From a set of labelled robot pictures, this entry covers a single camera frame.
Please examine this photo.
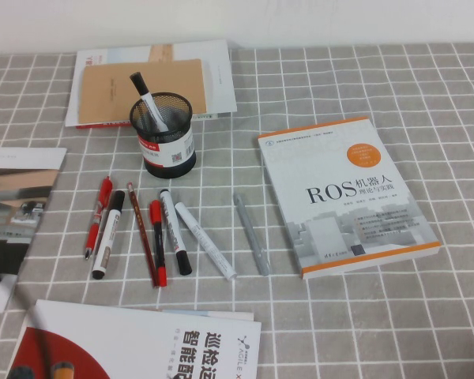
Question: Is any small white black-capped marker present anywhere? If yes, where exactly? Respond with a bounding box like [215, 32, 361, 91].
[129, 71, 170, 133]

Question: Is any grey pen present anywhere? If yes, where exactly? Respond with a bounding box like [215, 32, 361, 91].
[232, 192, 273, 276]

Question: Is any black mesh pen holder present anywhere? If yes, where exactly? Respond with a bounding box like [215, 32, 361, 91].
[129, 91, 198, 179]

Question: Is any red gel pen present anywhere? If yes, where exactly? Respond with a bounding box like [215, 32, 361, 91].
[83, 175, 115, 261]

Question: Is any plain white marker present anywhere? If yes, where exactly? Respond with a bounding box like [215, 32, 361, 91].
[174, 201, 238, 281]

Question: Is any printed white black-capped marker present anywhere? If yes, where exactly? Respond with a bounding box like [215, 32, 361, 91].
[159, 188, 194, 276]

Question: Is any red and black marker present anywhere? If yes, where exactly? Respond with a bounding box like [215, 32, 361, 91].
[148, 199, 169, 287]

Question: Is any white orange ROS book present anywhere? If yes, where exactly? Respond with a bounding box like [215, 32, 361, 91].
[256, 116, 442, 280]

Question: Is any brown wooden pencil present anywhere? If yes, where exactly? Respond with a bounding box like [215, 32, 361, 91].
[126, 182, 161, 288]

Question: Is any white booklet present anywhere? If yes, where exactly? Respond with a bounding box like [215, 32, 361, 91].
[65, 38, 238, 128]

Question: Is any white paper sheet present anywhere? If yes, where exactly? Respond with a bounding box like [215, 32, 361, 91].
[161, 309, 256, 323]

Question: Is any white marker with black caps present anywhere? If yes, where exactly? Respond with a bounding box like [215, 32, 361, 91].
[91, 189, 126, 280]

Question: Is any grey white-checked tablecloth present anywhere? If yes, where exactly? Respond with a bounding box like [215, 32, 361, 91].
[0, 41, 474, 379]

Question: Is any brown paper notebook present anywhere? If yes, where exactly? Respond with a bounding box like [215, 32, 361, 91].
[77, 58, 209, 126]

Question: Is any red white AgileX brochure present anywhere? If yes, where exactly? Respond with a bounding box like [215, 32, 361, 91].
[6, 298, 262, 379]

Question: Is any photo-printed brochure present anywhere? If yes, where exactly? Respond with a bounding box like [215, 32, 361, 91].
[0, 148, 68, 277]

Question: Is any small white card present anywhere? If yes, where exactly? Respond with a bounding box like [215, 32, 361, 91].
[0, 274, 19, 313]

